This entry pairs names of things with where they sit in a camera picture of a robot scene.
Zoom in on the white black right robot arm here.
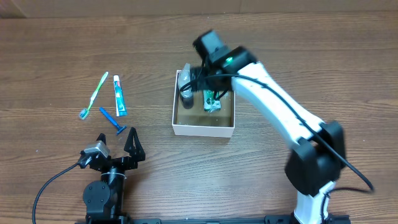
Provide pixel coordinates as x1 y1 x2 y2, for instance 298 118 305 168
186 30 351 223

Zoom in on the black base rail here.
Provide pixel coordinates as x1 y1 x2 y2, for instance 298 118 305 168
74 214 352 224

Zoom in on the foaming soap pump bottle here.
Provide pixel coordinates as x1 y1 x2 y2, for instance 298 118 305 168
177 63 194 109

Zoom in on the green white toothbrush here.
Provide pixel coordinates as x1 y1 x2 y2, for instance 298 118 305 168
79 71 109 120

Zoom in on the green soap bar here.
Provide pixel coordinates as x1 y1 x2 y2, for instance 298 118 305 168
203 90 221 113

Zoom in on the white cardboard box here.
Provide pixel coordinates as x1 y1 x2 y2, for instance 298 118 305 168
172 85 235 138

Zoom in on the teal toothpaste tube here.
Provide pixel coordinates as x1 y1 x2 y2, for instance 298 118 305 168
113 75 127 117

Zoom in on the blue disposable razor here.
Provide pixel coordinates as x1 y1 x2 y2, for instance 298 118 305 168
99 107 127 135

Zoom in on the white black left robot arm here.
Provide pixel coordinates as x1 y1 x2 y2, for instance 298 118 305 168
78 128 146 223

